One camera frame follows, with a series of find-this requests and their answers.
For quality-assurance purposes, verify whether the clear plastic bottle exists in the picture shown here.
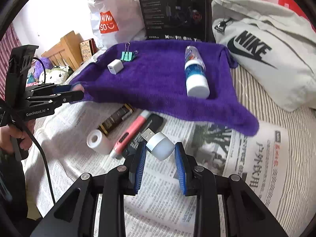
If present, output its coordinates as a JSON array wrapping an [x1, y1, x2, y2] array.
[[185, 45, 201, 62]]

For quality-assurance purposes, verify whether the person's left hand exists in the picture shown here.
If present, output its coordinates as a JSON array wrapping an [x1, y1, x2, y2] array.
[[1, 124, 33, 153]]

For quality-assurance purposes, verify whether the white blue-label bottle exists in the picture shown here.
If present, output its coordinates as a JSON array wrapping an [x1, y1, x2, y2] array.
[[184, 59, 210, 99]]

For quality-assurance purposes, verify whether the newspaper sheet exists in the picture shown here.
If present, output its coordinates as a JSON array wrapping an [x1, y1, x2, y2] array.
[[23, 102, 288, 236]]

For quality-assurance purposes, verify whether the white tape roll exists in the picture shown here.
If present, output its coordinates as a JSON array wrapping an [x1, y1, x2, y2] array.
[[86, 130, 114, 155]]

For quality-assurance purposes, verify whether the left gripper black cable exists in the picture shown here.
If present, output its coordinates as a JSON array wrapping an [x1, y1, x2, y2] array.
[[11, 57, 56, 206]]

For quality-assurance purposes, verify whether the white charger cube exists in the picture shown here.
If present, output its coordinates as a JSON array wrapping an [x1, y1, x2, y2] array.
[[107, 59, 124, 75]]

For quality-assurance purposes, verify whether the black headset box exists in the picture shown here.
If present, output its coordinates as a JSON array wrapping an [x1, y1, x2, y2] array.
[[139, 0, 207, 42]]

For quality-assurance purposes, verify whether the purple fleece towel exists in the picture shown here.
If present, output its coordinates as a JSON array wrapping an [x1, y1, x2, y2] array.
[[71, 40, 259, 136]]

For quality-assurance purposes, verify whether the brown patterned book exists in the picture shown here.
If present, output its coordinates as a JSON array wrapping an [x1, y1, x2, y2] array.
[[79, 39, 99, 62]]

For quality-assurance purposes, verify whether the white Miniso shopping bag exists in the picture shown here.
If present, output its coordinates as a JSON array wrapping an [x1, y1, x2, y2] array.
[[87, 0, 146, 49]]

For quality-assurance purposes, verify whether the wooden headboard rack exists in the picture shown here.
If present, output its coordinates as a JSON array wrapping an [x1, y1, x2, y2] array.
[[41, 31, 83, 71]]

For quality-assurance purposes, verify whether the black flat remote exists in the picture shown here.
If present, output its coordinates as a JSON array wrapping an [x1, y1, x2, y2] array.
[[121, 113, 165, 158]]

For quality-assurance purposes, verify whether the black gold lighter box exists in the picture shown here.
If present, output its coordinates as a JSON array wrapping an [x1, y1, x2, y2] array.
[[98, 103, 134, 136]]

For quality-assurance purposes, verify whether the plush toy white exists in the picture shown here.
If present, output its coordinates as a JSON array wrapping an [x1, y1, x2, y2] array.
[[39, 66, 74, 84]]

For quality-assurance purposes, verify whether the small red paper bag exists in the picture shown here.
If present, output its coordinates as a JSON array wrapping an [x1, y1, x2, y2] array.
[[278, 0, 311, 23]]

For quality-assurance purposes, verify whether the teal binder clip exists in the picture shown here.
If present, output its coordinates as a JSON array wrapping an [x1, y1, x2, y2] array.
[[120, 43, 138, 62]]

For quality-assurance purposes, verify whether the grey Nike bag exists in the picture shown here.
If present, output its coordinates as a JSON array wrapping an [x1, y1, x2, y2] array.
[[211, 0, 315, 111]]

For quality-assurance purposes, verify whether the striped mattress cover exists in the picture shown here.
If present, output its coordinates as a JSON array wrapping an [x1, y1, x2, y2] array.
[[65, 49, 316, 232]]

